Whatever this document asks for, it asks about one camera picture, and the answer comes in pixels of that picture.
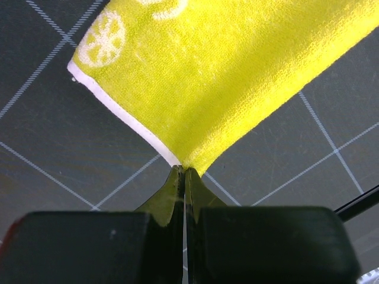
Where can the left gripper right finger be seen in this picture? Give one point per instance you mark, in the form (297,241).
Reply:
(264,244)

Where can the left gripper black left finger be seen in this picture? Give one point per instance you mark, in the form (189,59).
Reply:
(141,246)

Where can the yellow patterned towel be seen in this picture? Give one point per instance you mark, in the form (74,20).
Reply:
(193,77)

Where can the black grid cutting mat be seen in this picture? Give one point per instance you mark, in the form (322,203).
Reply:
(62,149)

